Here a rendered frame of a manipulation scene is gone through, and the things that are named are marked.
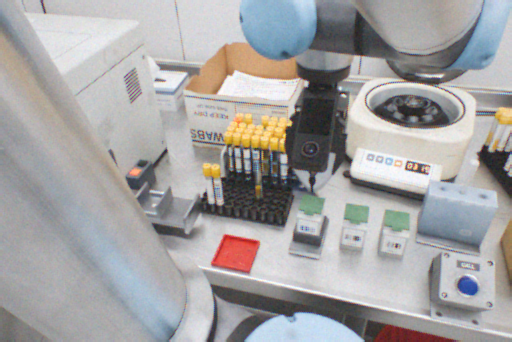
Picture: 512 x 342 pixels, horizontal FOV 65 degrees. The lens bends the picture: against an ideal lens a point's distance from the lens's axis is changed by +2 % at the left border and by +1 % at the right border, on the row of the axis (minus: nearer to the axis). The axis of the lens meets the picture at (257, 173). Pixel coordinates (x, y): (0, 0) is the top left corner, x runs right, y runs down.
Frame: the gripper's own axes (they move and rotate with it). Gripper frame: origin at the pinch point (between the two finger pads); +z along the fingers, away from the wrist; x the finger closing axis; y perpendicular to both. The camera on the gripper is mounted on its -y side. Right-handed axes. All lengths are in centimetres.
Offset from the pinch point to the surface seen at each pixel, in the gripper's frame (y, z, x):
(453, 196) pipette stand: 7.1, 2.7, -21.6
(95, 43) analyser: 6.9, -17.3, 39.3
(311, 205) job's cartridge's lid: 0.9, 4.6, 0.1
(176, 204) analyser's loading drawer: -1.2, 8.7, 24.9
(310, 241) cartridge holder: -1.7, 10.5, -0.6
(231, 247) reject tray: -5.1, 12.5, 12.8
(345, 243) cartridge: 0.1, 11.1, -6.3
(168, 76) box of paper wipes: 44, 7, 50
